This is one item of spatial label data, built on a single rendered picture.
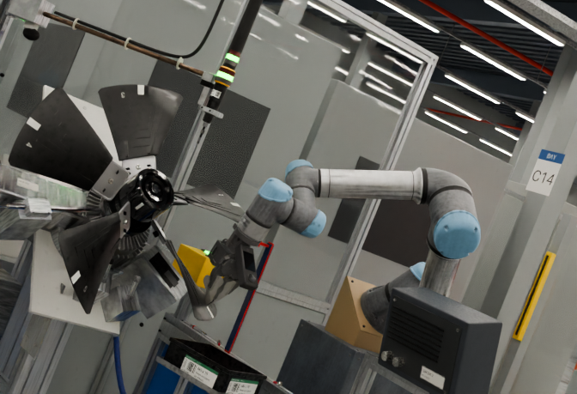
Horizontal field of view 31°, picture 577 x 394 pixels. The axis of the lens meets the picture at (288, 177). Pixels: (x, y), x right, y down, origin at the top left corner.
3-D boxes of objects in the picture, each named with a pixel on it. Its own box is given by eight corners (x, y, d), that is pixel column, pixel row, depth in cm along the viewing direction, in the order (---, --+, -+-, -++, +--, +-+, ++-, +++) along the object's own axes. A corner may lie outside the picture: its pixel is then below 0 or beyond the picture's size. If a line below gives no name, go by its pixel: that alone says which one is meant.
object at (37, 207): (25, 216, 251) (22, 201, 253) (46, 218, 256) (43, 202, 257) (30, 212, 250) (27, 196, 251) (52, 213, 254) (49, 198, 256)
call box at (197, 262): (167, 274, 322) (180, 242, 322) (193, 282, 328) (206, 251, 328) (192, 290, 309) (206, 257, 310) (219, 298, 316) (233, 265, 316)
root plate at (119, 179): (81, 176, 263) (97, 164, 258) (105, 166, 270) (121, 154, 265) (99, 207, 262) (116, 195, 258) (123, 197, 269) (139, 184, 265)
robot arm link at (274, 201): (300, 197, 258) (272, 184, 254) (276, 233, 261) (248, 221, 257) (292, 184, 265) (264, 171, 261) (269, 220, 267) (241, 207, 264)
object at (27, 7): (2, 13, 292) (14, -16, 292) (15, 20, 299) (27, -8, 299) (32, 24, 289) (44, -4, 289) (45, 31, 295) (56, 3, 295)
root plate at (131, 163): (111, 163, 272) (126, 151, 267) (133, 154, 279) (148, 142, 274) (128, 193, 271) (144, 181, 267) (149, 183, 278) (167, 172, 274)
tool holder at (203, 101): (186, 104, 273) (201, 69, 273) (197, 109, 279) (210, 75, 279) (216, 115, 270) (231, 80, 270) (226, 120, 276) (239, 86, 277)
